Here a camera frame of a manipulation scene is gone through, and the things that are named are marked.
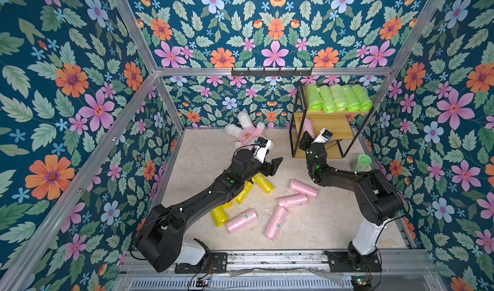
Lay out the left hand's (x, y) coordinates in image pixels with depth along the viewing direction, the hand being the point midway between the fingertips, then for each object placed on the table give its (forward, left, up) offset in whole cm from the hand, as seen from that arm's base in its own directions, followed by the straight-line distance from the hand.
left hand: (277, 153), depth 77 cm
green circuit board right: (-44, -28, -27) cm, 58 cm away
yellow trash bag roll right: (-1, +6, -22) cm, 23 cm away
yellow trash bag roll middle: (-8, +17, -22) cm, 29 cm away
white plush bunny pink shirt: (+29, +14, -16) cm, 36 cm away
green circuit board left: (-38, +33, -27) cm, 57 cm away
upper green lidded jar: (+2, -44, -17) cm, 47 cm away
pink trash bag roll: (-5, -13, -22) cm, 26 cm away
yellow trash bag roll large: (-15, +26, -21) cm, 37 cm away
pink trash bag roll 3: (-20, +2, -22) cm, 29 cm away
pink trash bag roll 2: (-12, -7, -21) cm, 25 cm away
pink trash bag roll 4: (-18, +17, -22) cm, 33 cm away
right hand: (+15, -18, -5) cm, 24 cm away
